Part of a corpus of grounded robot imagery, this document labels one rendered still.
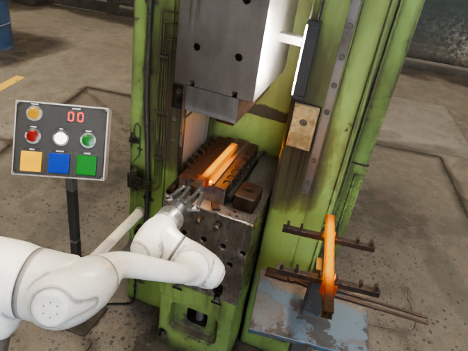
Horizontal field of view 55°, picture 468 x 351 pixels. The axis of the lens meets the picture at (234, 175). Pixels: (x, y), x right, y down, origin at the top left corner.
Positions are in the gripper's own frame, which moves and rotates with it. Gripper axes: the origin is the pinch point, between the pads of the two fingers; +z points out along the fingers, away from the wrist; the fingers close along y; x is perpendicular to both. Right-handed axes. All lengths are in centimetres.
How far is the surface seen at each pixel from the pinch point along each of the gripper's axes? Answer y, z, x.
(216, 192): 4.4, 9.9, -7.4
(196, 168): -8.9, 19.1, -5.9
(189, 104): -10.3, 10.2, 25.6
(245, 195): 15.4, 11.8, -5.8
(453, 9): 128, 633, -11
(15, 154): -68, -15, -1
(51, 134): -59, -6, 6
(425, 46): 108, 629, -69
